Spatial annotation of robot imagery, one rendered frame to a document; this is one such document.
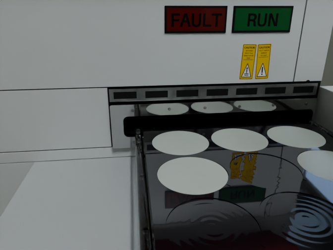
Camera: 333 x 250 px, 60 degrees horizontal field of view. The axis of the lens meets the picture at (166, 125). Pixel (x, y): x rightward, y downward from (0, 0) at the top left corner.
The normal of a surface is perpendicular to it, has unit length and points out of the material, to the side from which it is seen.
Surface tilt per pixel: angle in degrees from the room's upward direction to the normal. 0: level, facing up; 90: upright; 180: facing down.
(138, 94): 90
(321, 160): 0
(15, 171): 90
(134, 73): 90
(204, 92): 90
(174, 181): 0
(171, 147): 0
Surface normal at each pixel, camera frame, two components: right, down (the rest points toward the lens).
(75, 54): 0.12, 0.37
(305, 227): 0.00, -0.93
